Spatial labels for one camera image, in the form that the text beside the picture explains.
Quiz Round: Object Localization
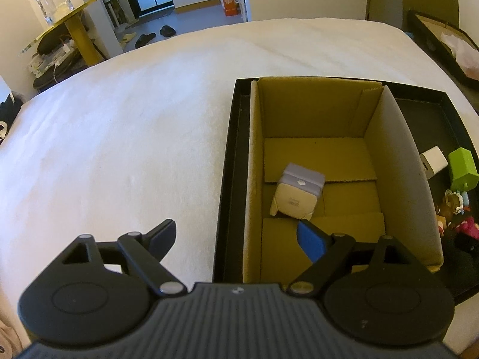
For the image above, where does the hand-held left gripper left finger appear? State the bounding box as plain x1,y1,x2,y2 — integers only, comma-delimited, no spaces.
62,219,188,299

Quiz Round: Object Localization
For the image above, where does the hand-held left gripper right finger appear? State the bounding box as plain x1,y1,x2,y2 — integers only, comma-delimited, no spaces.
287,220,414,300

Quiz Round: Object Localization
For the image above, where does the grey and beige cube toy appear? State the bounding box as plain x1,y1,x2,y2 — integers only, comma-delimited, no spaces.
270,162,325,220

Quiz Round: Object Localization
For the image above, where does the black tray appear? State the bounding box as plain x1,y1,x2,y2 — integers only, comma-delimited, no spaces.
213,78,479,303

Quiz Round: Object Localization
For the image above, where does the brown figurine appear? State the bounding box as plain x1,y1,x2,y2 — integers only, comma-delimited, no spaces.
435,209,455,233

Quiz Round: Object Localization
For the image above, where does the white charger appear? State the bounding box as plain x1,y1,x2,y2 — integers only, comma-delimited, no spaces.
419,146,449,180

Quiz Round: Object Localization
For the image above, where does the clear jar figurine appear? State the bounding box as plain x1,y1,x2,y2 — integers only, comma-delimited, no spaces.
443,190,471,215

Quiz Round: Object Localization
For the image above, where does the pink bear toy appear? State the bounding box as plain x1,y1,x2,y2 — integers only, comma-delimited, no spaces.
454,217,479,240

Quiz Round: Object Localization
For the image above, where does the green house block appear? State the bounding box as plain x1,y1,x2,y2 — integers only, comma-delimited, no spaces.
448,148,479,193

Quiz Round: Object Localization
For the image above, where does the dark bag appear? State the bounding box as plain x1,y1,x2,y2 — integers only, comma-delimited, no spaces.
32,58,88,90

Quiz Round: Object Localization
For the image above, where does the black and white clothing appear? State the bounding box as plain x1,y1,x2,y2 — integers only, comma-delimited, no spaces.
0,92,23,144

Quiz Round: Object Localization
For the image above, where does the white power strip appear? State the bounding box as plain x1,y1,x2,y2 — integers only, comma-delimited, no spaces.
28,41,77,72

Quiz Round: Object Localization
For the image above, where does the round gold table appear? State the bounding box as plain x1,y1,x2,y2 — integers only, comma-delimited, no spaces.
19,0,126,66

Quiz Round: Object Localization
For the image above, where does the black framed box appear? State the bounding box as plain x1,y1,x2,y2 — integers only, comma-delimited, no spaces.
406,9,479,90

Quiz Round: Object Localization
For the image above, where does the white crumpled plastic bag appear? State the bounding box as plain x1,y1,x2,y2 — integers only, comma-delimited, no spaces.
439,32,479,79

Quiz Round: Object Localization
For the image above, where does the orange cardboard box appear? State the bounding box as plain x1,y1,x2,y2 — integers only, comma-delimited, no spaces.
218,0,240,16

